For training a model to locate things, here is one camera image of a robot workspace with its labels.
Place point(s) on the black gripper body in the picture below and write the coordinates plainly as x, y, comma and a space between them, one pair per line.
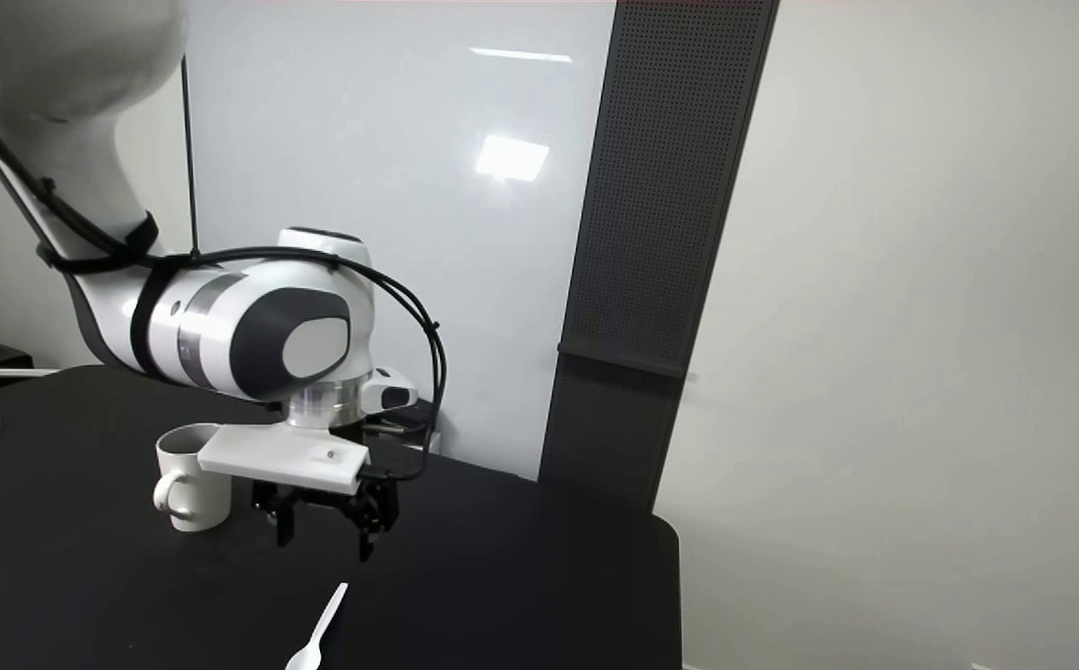
320, 494

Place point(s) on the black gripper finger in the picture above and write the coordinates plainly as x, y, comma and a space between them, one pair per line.
375, 524
283, 519

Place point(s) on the white plastic spoon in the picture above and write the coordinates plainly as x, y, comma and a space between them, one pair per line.
320, 629

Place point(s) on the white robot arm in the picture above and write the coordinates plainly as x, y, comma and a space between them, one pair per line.
170, 248

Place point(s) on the white ceramic mug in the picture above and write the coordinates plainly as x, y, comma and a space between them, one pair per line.
191, 488

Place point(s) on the dark vertical pillar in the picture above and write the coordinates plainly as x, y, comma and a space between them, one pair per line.
654, 248

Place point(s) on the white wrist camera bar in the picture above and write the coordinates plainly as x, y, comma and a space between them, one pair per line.
290, 455

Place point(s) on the white wall board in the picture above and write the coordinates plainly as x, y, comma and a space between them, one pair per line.
414, 210

